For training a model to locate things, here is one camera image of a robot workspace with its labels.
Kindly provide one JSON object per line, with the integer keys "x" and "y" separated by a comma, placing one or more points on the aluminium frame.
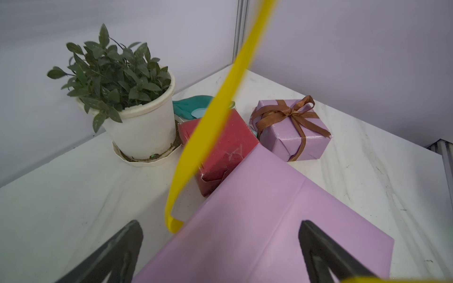
{"x": 241, "y": 22}

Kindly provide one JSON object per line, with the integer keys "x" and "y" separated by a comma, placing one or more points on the green potted plant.
{"x": 109, "y": 77}

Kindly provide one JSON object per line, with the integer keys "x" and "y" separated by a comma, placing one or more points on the brown satin ribbon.
{"x": 290, "y": 116}

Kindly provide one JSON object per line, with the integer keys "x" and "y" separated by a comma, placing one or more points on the small purple gift box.
{"x": 290, "y": 131}

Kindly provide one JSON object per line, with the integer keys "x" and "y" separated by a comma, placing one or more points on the large purple gift box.
{"x": 247, "y": 230}

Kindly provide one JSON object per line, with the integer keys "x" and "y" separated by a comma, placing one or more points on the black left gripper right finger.
{"x": 325, "y": 259}

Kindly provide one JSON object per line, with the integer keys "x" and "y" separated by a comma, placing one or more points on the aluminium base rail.
{"x": 440, "y": 170}

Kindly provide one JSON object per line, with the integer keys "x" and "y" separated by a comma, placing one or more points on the teal cloth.
{"x": 183, "y": 108}

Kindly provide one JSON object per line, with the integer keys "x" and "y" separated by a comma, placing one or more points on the red gift box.
{"x": 234, "y": 144}

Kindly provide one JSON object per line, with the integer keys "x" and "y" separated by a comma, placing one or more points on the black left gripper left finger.
{"x": 114, "y": 262}

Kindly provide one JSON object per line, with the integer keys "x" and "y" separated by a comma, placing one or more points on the white plant pot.
{"x": 147, "y": 134}

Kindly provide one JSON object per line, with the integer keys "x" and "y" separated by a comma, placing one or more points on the yellow satin ribbon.
{"x": 383, "y": 181}

